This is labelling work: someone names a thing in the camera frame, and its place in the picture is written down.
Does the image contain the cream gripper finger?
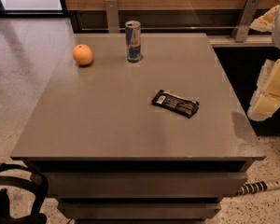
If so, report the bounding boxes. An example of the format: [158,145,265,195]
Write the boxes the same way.
[250,6,279,32]
[247,59,280,121]

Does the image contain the black rxbar chocolate wrapper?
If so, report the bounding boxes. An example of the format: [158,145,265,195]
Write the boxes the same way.
[151,90,200,119]

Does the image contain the white power strip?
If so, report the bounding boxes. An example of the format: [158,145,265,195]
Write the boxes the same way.
[236,180,280,196]

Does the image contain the red bull can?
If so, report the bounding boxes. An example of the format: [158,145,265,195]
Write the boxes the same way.
[125,21,142,63]

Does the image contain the grey drawer cabinet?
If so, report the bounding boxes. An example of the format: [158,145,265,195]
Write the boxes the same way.
[11,34,264,224]

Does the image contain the orange fruit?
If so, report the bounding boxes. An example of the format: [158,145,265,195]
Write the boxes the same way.
[73,44,93,65]

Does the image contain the right metal bracket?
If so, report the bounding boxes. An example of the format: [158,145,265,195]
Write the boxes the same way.
[231,0,260,43]

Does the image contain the metal bracket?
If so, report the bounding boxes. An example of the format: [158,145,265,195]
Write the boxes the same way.
[231,0,260,43]
[105,0,120,34]

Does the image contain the left metal bracket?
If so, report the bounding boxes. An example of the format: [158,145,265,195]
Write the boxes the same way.
[105,0,120,34]

